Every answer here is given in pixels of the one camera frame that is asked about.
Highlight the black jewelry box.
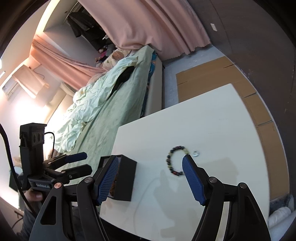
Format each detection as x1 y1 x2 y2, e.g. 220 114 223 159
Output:
108 155 137 201

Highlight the dark bead bracelet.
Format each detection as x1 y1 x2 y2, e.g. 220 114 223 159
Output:
166 145 190 176

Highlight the person's left hand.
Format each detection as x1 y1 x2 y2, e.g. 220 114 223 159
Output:
24 188 43 213

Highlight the white air conditioner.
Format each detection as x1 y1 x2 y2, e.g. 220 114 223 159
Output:
2 78 19 99

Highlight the light green duvet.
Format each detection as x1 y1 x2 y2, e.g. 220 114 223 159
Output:
54 56 138 153

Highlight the green bed sheet mattress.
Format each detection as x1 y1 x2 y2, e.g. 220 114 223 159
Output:
54 46 158 171

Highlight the pink curtain left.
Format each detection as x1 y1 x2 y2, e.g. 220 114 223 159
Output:
30 35 108 90

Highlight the pink curtain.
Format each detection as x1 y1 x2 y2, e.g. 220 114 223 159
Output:
79 0 211 60
30 35 108 90

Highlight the black garment on bed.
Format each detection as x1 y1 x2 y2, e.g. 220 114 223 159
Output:
110 66 135 95

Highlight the patterned pillow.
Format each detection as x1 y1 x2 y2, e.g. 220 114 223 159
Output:
101 48 131 70

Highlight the flattened cardboard sheet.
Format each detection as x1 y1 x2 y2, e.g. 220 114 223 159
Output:
176 57 290 200

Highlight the pink curtain right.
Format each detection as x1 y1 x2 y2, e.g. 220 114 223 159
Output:
79 0 211 60

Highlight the black cable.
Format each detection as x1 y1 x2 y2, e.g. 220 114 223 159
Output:
0 122 39 218

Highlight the white wall socket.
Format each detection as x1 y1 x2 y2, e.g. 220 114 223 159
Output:
210 23 218 32

